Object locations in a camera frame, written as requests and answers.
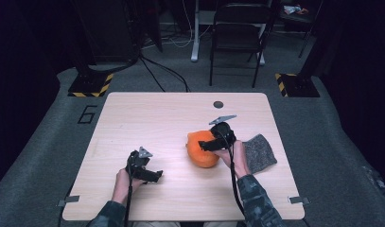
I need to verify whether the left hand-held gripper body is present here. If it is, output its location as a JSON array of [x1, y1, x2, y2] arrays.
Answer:
[[125, 146, 154, 182]]

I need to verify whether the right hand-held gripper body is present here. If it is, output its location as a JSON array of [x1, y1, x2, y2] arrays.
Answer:
[[208, 113, 238, 149]]

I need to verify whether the orange plush toy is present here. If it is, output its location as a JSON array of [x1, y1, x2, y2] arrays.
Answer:
[[184, 130, 221, 169]]

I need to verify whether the grey fluffy towel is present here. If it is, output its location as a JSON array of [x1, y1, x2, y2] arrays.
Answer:
[[242, 132, 279, 175]]

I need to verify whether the person's left hand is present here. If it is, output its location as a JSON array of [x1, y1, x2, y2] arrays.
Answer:
[[112, 167, 145, 202]]

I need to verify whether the person's right hand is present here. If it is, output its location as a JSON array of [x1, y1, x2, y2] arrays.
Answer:
[[212, 139, 252, 180]]

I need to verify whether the black tape floor marking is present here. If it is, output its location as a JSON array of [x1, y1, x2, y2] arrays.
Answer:
[[77, 105, 98, 125]]

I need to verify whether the person's right leg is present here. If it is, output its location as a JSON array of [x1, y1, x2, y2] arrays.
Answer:
[[201, 220, 239, 227]]

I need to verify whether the black stand striped base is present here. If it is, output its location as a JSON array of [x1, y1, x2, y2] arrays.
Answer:
[[273, 72, 322, 98], [67, 71, 114, 98]]

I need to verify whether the black folding chair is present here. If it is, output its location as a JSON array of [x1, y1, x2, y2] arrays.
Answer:
[[208, 1, 275, 89]]

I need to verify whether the white desk leg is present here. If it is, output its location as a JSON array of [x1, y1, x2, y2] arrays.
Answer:
[[189, 0, 201, 63]]

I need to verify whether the black equipment case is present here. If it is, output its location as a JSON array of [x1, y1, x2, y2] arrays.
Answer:
[[72, 0, 141, 64]]

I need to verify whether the dark curtain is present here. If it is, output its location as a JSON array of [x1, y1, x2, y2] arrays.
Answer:
[[0, 0, 96, 193], [306, 0, 385, 193]]

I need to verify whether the white and orange object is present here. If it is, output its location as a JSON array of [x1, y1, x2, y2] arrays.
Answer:
[[282, 4, 309, 16]]

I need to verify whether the left hand-held gripper cable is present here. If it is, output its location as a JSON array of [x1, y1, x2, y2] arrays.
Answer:
[[123, 155, 135, 227]]

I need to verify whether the hand-held gripper cable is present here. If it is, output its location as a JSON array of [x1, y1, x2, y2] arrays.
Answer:
[[213, 129, 249, 222], [123, 155, 135, 227]]

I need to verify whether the right hand-held gripper cable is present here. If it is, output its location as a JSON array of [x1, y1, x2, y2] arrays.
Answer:
[[213, 129, 249, 222]]

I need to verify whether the black floor cable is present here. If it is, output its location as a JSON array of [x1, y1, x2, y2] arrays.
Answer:
[[142, 56, 192, 94], [138, 56, 166, 94]]

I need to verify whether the white floor cable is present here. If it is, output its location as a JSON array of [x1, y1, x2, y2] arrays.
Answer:
[[142, 0, 214, 50]]

